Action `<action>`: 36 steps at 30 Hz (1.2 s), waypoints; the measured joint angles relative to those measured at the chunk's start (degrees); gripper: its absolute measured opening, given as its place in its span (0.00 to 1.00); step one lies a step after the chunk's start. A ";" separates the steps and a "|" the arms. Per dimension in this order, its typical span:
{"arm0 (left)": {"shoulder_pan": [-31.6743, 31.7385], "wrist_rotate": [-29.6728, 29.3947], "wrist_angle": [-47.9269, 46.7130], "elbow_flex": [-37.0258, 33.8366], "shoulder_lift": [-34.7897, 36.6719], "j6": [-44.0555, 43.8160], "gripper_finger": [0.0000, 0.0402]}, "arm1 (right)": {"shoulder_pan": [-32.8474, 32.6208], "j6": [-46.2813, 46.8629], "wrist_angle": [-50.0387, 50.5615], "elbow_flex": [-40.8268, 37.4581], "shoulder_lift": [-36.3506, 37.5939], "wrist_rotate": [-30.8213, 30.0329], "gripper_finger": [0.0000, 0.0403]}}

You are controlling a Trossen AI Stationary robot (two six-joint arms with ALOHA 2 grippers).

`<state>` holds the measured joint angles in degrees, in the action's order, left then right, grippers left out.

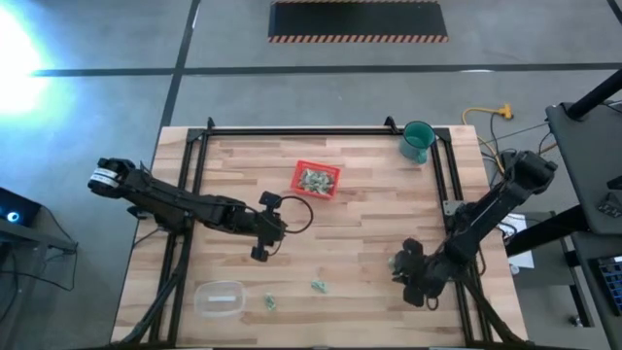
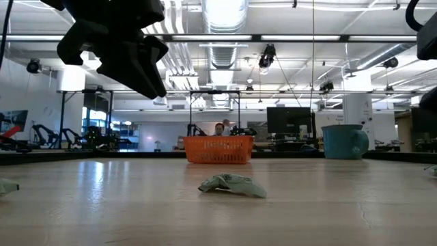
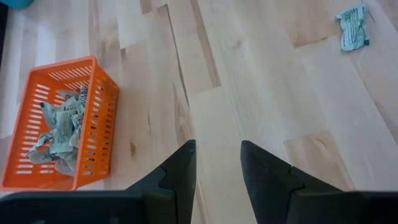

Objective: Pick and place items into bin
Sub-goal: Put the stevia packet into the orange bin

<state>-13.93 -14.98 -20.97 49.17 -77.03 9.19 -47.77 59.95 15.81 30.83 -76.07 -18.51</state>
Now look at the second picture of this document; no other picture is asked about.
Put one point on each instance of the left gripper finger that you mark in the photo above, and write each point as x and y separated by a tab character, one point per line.
126	65
158	51

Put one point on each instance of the green white sachet packet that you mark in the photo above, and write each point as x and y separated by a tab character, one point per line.
239	184
7	186
433	171

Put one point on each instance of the background black robot arm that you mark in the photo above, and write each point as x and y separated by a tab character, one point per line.
71	136
194	130
42	131
244	131
95	138

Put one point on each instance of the black computer monitor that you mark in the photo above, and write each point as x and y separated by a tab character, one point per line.
288	119
425	119

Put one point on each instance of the wooden cabinet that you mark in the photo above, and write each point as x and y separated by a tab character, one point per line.
404	133

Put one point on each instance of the black ceiling spotlight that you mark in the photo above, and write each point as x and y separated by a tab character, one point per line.
326	86
391	62
34	66

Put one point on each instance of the black beam with light strips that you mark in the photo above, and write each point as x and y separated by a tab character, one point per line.
211	38

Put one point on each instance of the teal mug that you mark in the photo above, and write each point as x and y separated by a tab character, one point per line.
343	143

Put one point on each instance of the person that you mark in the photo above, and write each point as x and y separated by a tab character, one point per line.
227	123
218	129

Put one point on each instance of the orange plastic basket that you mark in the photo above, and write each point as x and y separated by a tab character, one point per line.
218	148

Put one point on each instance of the black background stand frame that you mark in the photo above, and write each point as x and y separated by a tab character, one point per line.
62	112
215	92

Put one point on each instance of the silver ventilation duct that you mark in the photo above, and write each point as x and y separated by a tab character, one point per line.
223	20

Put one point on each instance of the black hanging camera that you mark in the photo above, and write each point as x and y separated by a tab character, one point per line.
267	56

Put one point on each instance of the wall picture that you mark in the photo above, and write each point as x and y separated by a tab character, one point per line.
15	119

